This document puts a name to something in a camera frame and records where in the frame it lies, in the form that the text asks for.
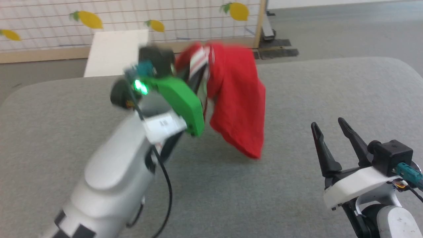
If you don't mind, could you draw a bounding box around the teal right camera connector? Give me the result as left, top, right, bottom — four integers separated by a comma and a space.
395, 162, 423, 189

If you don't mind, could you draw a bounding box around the teal left camera connector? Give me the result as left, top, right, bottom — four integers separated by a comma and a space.
136, 61, 156, 77

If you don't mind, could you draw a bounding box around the grey metal screen foot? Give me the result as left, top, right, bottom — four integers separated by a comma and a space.
261, 11, 277, 42

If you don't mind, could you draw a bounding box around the white box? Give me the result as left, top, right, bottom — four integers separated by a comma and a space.
83, 29, 149, 78

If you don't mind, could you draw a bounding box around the red white-sleeved shirt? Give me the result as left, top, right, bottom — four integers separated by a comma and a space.
174, 41, 267, 160

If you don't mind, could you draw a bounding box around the teal camera connector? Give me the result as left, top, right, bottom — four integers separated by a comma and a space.
395, 162, 423, 189
136, 61, 156, 77

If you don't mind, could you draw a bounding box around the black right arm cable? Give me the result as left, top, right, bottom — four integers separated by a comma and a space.
393, 180, 423, 203

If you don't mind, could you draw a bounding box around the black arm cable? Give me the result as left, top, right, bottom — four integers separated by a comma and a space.
127, 89, 173, 238
393, 180, 423, 203

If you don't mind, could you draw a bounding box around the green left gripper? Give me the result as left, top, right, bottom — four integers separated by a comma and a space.
141, 66, 207, 138

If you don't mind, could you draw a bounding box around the black floor mat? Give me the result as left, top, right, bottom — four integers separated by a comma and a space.
259, 39, 292, 48

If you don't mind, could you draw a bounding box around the lemon-print grid screen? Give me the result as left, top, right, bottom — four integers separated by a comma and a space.
0, 0, 268, 64

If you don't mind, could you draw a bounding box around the black floor strip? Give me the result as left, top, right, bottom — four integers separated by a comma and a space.
253, 48, 300, 60

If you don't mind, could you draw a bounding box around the black round light module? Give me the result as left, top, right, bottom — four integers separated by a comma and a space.
110, 78, 149, 109

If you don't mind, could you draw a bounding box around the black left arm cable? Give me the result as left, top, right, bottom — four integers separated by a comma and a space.
127, 89, 173, 238

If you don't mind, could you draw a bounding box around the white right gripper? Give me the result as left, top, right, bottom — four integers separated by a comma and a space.
311, 117, 402, 211

